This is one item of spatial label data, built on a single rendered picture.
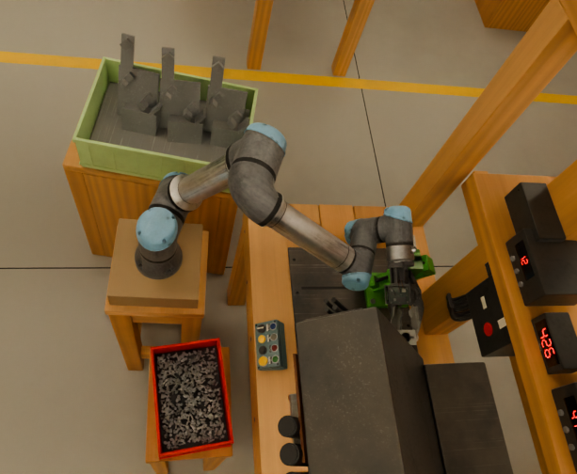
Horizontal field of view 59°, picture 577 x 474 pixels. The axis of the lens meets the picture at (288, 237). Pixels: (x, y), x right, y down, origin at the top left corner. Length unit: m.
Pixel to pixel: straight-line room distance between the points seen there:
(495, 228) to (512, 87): 0.39
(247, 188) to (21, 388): 1.71
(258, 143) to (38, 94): 2.33
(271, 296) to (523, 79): 0.99
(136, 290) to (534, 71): 1.29
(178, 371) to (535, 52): 1.32
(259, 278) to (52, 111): 1.97
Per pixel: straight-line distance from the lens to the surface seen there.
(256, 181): 1.21
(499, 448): 1.48
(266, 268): 1.77
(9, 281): 2.82
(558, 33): 1.41
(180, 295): 1.67
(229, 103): 2.04
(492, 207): 1.35
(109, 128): 2.13
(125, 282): 1.70
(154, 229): 1.52
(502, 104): 1.54
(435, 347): 1.88
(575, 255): 1.30
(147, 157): 1.94
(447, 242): 3.22
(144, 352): 2.34
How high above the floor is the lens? 2.49
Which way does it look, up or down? 60 degrees down
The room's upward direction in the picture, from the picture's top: 22 degrees clockwise
